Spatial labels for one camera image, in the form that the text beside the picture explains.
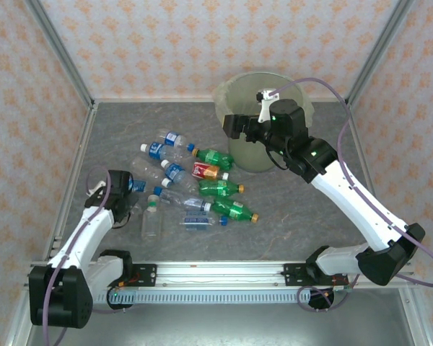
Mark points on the aluminium frame post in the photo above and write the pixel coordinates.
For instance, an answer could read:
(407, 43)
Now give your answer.
(57, 47)
(379, 50)

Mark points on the red label bottle white cap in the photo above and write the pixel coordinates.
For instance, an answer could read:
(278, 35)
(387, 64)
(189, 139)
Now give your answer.
(204, 170)

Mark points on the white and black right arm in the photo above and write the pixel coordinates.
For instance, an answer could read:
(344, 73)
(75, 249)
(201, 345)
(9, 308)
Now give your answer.
(364, 212)

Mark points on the large clear unlabelled bottle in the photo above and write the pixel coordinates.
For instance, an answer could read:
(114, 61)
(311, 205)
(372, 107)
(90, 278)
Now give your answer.
(146, 167)

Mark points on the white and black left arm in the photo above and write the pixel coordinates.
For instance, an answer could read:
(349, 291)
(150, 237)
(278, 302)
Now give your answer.
(79, 234)

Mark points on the green soda bottle yellow cap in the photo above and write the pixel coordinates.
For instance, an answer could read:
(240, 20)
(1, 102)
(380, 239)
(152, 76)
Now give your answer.
(234, 209)
(213, 156)
(218, 187)

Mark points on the clear bottle blue cap barcode label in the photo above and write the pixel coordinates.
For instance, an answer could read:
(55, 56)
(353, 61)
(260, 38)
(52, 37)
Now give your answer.
(171, 137)

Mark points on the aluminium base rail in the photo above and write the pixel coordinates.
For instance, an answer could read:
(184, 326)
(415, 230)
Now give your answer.
(216, 274)

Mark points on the metal mesh bin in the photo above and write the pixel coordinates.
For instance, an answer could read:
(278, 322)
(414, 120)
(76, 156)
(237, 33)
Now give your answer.
(249, 158)

